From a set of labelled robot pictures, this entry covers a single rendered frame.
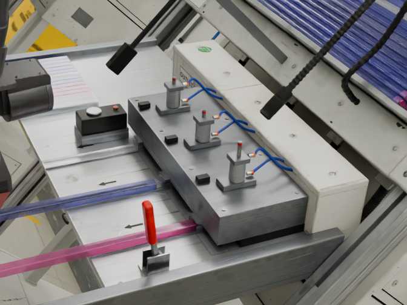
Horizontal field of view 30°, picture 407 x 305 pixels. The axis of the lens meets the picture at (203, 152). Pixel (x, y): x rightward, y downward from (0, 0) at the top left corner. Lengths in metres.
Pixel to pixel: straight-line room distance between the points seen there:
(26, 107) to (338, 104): 0.45
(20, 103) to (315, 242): 0.42
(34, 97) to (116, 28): 1.45
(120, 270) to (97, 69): 0.58
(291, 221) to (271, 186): 0.06
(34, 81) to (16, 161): 1.57
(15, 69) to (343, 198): 0.46
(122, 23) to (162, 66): 0.94
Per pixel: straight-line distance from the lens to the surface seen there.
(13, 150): 2.50
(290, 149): 1.09
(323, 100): 1.15
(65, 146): 1.22
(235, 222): 0.99
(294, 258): 1.02
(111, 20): 2.39
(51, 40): 4.27
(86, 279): 3.72
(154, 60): 1.50
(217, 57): 1.34
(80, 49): 1.51
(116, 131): 1.23
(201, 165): 1.07
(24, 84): 0.96
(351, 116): 1.11
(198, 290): 0.98
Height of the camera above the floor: 1.29
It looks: 7 degrees down
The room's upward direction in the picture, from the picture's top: 42 degrees clockwise
